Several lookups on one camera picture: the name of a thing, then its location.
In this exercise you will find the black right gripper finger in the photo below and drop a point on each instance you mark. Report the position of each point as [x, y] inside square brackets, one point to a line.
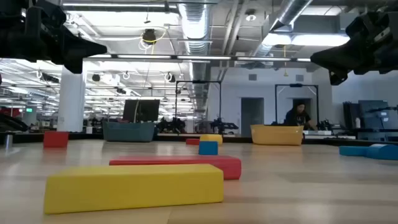
[337, 78]
[332, 59]

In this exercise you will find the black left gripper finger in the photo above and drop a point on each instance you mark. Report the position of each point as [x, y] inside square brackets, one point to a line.
[84, 48]
[75, 66]

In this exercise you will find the red cube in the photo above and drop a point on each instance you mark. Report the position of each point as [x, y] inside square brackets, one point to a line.
[56, 139]

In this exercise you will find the blue cylinder block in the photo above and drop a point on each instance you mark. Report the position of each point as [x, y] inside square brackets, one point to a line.
[384, 152]

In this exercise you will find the long yellow block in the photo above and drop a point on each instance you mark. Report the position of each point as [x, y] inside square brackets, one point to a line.
[133, 189]

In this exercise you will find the yellow cylinder block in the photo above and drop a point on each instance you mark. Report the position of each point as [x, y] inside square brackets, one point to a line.
[212, 137]

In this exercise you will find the small red block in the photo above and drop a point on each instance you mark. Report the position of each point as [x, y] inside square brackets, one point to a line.
[192, 142]

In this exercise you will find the long red block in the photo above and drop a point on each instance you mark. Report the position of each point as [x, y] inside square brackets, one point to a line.
[186, 160]

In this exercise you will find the blue cube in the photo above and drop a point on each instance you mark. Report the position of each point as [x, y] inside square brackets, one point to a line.
[208, 148]

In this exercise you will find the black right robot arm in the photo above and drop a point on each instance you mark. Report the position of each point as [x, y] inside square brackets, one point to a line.
[394, 37]

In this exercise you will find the white building column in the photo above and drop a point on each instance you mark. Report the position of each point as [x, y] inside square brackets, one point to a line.
[71, 99]

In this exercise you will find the black background robot arms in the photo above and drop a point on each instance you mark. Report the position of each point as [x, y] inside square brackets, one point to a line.
[172, 124]
[325, 125]
[222, 126]

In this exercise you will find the white bottle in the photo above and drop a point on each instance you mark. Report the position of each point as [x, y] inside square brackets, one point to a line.
[357, 123]

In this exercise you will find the grey equipment cabinet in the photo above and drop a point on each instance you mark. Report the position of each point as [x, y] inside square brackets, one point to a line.
[373, 115]

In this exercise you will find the person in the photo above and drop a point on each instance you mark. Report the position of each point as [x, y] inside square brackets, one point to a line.
[298, 116]

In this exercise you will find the long LED light bar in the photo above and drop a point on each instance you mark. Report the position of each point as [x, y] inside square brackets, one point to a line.
[143, 56]

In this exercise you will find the green exit sign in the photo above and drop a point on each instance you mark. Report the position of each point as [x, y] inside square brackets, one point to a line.
[29, 109]

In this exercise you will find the yellow plastic bin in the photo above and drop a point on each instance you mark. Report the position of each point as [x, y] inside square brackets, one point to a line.
[276, 135]

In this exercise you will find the black monitor on stand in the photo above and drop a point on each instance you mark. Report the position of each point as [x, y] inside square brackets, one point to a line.
[146, 110]

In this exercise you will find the dark teal plastic bin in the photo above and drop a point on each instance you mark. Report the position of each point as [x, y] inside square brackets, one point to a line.
[128, 132]

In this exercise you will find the grey door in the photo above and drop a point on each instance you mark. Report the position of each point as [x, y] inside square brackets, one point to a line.
[252, 116]

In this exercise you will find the silver slanted ventilation duct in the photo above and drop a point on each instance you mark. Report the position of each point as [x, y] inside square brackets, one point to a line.
[290, 11]

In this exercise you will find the black gantry frame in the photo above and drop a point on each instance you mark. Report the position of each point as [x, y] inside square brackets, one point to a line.
[275, 102]
[176, 102]

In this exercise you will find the black aluminium table frame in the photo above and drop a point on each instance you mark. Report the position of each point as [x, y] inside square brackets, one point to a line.
[84, 136]

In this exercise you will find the silver round ventilation duct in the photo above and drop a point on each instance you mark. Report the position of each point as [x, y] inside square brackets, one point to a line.
[196, 28]

